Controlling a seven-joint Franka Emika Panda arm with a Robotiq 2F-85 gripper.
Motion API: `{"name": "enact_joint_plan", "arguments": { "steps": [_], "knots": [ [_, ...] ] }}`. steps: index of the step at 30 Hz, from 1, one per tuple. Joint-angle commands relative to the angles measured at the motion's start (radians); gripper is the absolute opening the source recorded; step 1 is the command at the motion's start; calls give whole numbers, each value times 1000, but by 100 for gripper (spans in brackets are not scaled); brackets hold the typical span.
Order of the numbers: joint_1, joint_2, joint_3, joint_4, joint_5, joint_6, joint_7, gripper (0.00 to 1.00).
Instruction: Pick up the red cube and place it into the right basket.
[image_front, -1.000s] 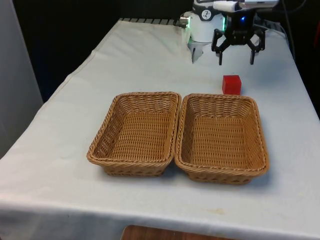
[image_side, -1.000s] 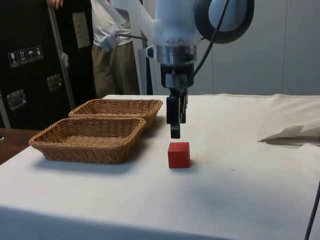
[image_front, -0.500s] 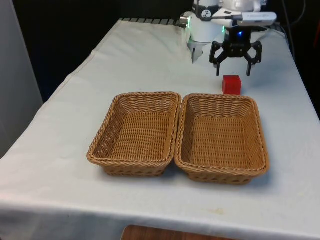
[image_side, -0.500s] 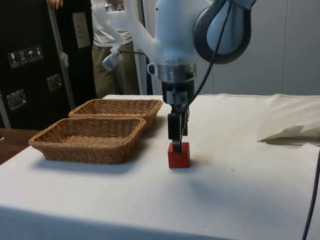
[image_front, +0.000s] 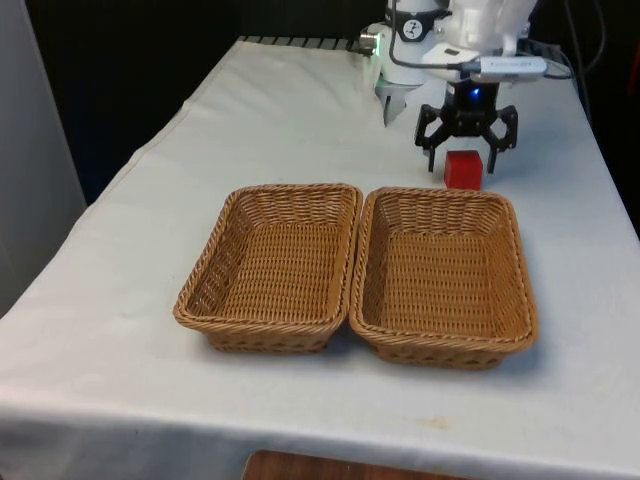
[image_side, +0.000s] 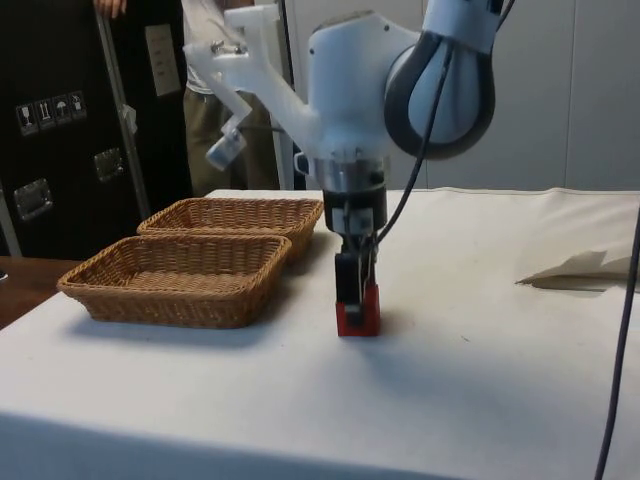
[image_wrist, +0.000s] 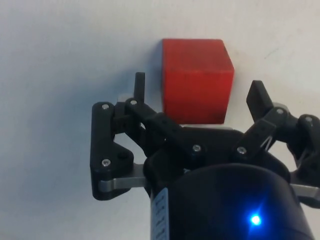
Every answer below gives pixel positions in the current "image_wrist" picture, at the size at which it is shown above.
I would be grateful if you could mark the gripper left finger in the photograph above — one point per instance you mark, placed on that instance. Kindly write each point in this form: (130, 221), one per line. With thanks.
(102, 140)

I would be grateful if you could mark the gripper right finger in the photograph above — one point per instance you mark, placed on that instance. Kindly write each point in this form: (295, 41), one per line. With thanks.
(262, 127)

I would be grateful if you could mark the red cube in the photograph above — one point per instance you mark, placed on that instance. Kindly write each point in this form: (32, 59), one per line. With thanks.
(197, 92)

